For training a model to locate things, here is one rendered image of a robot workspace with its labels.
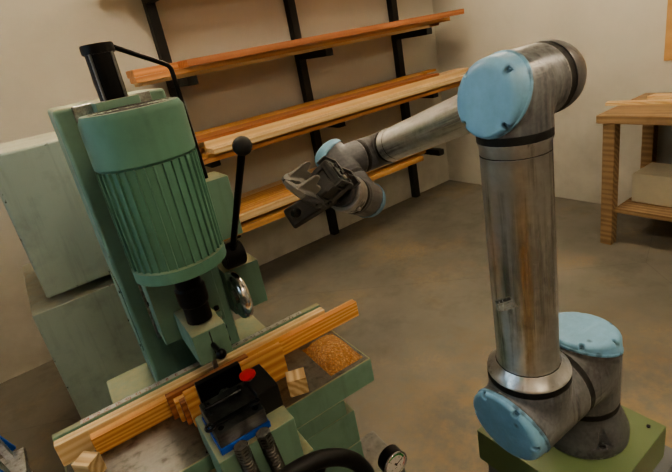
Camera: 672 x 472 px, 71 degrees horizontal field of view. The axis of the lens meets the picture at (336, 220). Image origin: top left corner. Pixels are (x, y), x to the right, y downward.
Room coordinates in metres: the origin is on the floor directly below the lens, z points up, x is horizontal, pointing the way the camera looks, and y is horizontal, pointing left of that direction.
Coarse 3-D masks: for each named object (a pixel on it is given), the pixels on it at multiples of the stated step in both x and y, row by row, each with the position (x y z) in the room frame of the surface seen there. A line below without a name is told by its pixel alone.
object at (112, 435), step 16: (352, 304) 1.01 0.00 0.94; (320, 320) 0.97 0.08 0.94; (336, 320) 0.99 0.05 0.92; (288, 336) 0.93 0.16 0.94; (304, 336) 0.94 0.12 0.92; (256, 352) 0.89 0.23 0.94; (288, 352) 0.92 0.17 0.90; (160, 400) 0.79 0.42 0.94; (128, 416) 0.76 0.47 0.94; (144, 416) 0.76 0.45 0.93; (160, 416) 0.77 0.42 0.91; (96, 432) 0.73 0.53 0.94; (112, 432) 0.73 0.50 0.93; (128, 432) 0.74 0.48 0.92; (96, 448) 0.71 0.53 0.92
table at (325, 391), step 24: (288, 360) 0.89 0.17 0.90; (312, 360) 0.87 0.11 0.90; (360, 360) 0.84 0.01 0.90; (312, 384) 0.80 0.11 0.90; (336, 384) 0.80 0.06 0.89; (360, 384) 0.83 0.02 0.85; (288, 408) 0.74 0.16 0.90; (312, 408) 0.77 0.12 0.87; (144, 432) 0.75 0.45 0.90; (168, 432) 0.74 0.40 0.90; (192, 432) 0.73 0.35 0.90; (120, 456) 0.70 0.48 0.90; (144, 456) 0.69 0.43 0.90; (168, 456) 0.68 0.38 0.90; (192, 456) 0.67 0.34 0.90
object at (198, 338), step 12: (180, 312) 0.90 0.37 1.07; (180, 324) 0.86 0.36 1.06; (204, 324) 0.83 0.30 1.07; (216, 324) 0.82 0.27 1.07; (192, 336) 0.79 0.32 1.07; (204, 336) 0.80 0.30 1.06; (216, 336) 0.81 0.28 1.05; (228, 336) 0.82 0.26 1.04; (192, 348) 0.81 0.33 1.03; (204, 348) 0.79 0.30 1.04; (228, 348) 0.82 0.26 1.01; (204, 360) 0.79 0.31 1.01
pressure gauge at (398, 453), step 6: (384, 450) 0.79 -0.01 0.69; (390, 450) 0.79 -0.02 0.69; (396, 450) 0.79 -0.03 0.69; (384, 456) 0.78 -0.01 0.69; (390, 456) 0.77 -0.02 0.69; (396, 456) 0.78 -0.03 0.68; (402, 456) 0.79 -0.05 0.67; (378, 462) 0.78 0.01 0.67; (384, 462) 0.77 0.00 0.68; (390, 462) 0.77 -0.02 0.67; (396, 462) 0.78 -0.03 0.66; (402, 462) 0.79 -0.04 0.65; (384, 468) 0.77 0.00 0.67; (390, 468) 0.77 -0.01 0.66; (396, 468) 0.78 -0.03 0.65; (402, 468) 0.78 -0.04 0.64
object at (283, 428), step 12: (276, 420) 0.65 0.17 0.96; (288, 420) 0.64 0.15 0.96; (204, 432) 0.65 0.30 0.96; (276, 432) 0.63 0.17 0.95; (288, 432) 0.64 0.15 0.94; (204, 444) 0.68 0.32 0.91; (252, 444) 0.61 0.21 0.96; (276, 444) 0.63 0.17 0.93; (288, 444) 0.64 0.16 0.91; (300, 444) 0.65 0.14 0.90; (216, 456) 0.60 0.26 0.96; (228, 456) 0.59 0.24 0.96; (264, 456) 0.61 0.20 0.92; (288, 456) 0.63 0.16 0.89; (300, 456) 0.64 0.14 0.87; (216, 468) 0.63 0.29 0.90; (228, 468) 0.58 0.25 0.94; (240, 468) 0.59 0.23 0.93; (264, 468) 0.61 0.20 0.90
